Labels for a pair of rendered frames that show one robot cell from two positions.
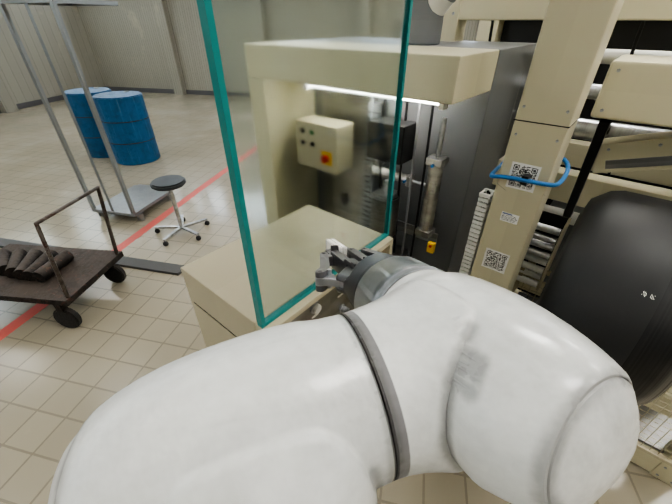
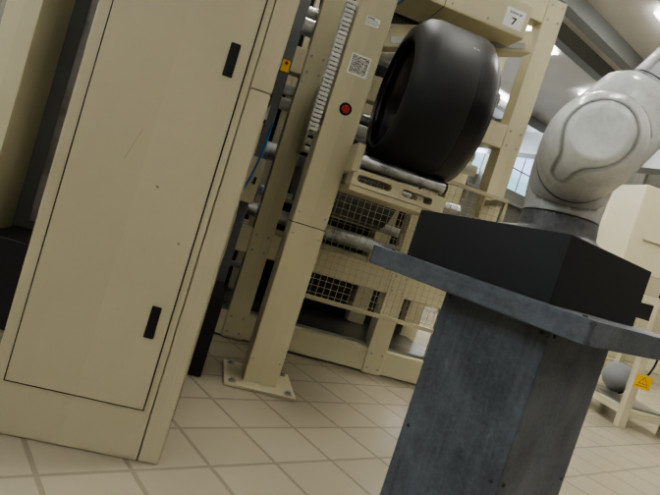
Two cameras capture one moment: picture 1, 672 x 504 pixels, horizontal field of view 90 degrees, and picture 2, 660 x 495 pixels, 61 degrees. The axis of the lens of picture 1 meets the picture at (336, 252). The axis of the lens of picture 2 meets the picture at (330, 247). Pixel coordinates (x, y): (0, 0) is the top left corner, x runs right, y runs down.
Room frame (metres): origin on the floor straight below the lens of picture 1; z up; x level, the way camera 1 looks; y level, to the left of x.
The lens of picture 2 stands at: (-0.43, 1.04, 0.68)
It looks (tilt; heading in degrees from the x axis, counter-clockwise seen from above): 3 degrees down; 308
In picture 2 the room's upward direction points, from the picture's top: 18 degrees clockwise
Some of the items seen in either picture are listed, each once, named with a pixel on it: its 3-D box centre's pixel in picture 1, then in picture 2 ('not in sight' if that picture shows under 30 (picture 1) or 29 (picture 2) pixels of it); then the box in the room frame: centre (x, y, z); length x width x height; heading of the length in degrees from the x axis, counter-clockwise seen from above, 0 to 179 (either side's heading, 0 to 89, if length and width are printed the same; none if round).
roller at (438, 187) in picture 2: not in sight; (402, 174); (0.69, -0.69, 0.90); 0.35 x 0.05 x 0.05; 50
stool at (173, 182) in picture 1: (174, 208); not in sight; (3.07, 1.64, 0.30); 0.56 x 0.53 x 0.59; 74
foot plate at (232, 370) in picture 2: not in sight; (257, 377); (0.95, -0.57, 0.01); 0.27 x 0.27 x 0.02; 50
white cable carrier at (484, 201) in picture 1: (472, 254); (332, 67); (0.98, -0.48, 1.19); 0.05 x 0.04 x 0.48; 140
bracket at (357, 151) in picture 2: not in sight; (347, 159); (0.91, -0.64, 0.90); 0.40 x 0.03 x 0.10; 140
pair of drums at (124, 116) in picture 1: (113, 124); not in sight; (5.59, 3.56, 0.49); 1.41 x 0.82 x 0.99; 76
